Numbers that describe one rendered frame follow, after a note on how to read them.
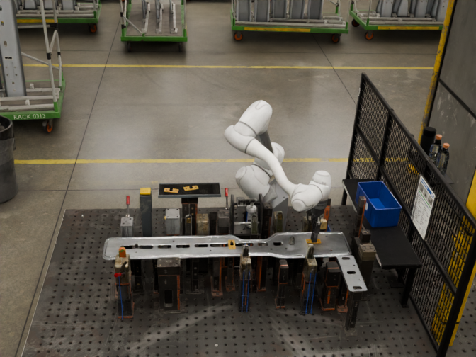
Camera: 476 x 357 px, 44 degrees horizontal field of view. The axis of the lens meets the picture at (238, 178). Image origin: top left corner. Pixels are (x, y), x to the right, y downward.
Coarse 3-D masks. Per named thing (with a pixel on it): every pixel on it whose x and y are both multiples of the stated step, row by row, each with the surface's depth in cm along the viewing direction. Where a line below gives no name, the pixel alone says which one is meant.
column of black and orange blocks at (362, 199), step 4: (360, 196) 340; (364, 196) 340; (360, 200) 339; (364, 200) 338; (360, 204) 339; (364, 204) 339; (360, 208) 340; (364, 208) 341; (356, 212) 347; (360, 212) 342; (356, 216) 346; (360, 216) 344; (356, 220) 347; (360, 220) 345; (356, 224) 347; (360, 224) 346; (356, 228) 348; (360, 228) 348; (356, 232) 349; (352, 236) 355; (356, 236) 351; (352, 240) 356; (352, 244) 357; (352, 248) 355
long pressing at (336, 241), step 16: (112, 240) 327; (128, 240) 328; (144, 240) 329; (160, 240) 329; (176, 240) 330; (192, 240) 330; (208, 240) 331; (224, 240) 331; (240, 240) 332; (256, 240) 332; (272, 240) 333; (288, 240) 334; (304, 240) 334; (320, 240) 335; (336, 240) 336; (112, 256) 315; (144, 256) 317; (160, 256) 317; (176, 256) 318; (192, 256) 319; (208, 256) 319; (224, 256) 320; (272, 256) 322; (288, 256) 322; (304, 256) 322; (320, 256) 323
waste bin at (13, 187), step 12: (0, 120) 527; (0, 132) 495; (12, 132) 515; (0, 144) 501; (12, 144) 516; (0, 156) 508; (12, 156) 524; (0, 168) 513; (12, 168) 527; (0, 180) 518; (12, 180) 531; (0, 192) 524; (12, 192) 535
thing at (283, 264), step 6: (282, 264) 317; (282, 270) 314; (282, 276) 317; (282, 282) 319; (282, 288) 321; (276, 294) 329; (282, 294) 325; (276, 300) 329; (282, 300) 327; (276, 306) 328; (282, 306) 328
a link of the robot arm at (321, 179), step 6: (318, 174) 307; (324, 174) 307; (312, 180) 310; (318, 180) 307; (324, 180) 306; (330, 180) 309; (318, 186) 305; (324, 186) 307; (330, 186) 311; (324, 192) 307; (324, 198) 312
